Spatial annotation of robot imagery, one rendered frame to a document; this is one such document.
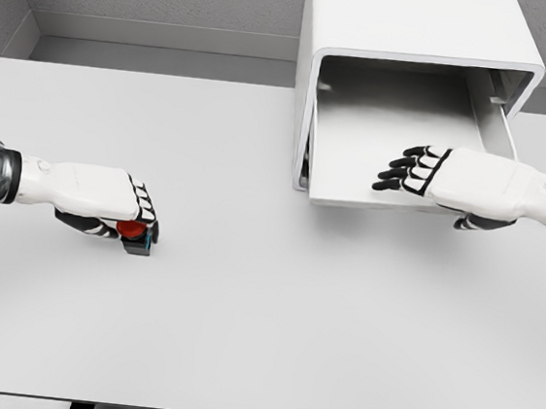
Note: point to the white cabinet drawer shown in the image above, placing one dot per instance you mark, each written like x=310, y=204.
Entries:
x=388, y=129

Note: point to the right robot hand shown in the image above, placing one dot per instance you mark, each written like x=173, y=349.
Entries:
x=475, y=182

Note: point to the load switch with red knob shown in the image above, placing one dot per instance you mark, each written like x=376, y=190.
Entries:
x=135, y=236

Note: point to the white storage cabinet shell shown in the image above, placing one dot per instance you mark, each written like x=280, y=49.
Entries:
x=418, y=29

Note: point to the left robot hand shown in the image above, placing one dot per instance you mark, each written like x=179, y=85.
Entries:
x=103, y=189

